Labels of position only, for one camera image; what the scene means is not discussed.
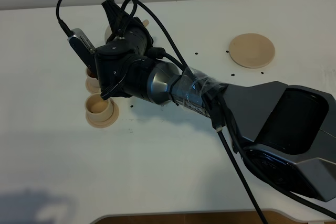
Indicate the beige teacup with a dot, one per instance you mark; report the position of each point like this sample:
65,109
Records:
90,74
97,109

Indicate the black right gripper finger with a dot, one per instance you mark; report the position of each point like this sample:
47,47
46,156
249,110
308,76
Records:
114,14

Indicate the beige ceramic teapot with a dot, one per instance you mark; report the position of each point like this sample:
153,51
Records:
108,31

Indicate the beige round teapot saucer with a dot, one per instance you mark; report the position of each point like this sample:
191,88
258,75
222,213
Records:
251,50

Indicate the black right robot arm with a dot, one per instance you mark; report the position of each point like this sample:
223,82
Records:
285,134

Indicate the beige near cup saucer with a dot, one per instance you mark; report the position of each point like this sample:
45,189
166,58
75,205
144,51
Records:
106,123

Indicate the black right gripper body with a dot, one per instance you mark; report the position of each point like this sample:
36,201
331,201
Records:
126,65

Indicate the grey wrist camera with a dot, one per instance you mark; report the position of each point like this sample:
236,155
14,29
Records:
83,48

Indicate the beige far teacup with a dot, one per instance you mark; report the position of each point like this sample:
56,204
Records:
90,74

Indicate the beige cup saucer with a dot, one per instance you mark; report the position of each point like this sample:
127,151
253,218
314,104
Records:
106,123
92,85

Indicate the beige near teacup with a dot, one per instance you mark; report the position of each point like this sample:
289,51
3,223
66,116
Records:
97,109

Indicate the beige far cup saucer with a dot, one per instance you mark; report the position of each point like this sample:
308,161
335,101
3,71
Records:
92,85

